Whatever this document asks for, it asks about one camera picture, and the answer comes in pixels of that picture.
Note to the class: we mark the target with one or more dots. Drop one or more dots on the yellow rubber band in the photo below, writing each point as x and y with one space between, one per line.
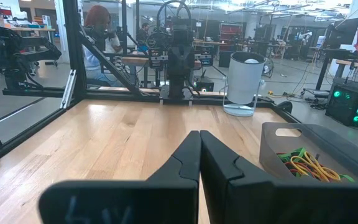
319 171

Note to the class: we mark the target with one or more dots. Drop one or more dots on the black computer with green lights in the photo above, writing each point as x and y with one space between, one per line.
350 104

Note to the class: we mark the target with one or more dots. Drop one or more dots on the black vertical frame post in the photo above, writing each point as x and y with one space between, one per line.
73 46

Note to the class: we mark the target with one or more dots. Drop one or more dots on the black frame bracket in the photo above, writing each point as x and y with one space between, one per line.
285 107

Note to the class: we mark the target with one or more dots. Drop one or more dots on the black monitor on stand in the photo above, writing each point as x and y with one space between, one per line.
342 32

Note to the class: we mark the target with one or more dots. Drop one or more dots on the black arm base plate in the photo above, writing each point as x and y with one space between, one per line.
165 93

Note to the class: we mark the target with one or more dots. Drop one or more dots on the red rubber band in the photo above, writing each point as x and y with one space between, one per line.
303 168

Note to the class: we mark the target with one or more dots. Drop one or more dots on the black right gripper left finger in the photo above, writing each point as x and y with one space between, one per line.
166 202

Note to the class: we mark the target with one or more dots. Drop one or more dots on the silver frame bracket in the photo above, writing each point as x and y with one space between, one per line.
68 90

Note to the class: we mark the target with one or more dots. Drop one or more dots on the white cup with ball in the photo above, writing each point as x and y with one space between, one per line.
244 81

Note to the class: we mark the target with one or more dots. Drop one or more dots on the black floor fan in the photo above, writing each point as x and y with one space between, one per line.
268 67

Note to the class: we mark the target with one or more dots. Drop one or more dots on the green rubber band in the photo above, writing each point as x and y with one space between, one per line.
291 155
348 178

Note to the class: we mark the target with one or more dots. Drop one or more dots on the grey translucent plastic bin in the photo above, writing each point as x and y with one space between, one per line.
270 155

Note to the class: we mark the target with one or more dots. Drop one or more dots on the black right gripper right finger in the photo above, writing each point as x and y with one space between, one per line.
244 202

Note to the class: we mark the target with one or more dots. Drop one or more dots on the person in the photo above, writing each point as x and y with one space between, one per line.
142 35
96 37

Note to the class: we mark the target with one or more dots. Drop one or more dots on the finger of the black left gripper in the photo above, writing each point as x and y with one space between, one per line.
174 74
185 74

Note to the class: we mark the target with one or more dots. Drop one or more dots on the wooden top desk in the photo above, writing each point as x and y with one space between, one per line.
356 64

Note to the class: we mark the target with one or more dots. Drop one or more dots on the black diagonal frame brace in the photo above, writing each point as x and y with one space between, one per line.
110 65

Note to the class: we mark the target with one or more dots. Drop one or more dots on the black floor box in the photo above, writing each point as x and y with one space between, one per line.
204 84

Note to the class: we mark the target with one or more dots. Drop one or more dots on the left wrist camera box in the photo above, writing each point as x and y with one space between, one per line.
180 34

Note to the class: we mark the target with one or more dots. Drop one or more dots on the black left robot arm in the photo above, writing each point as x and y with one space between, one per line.
177 87

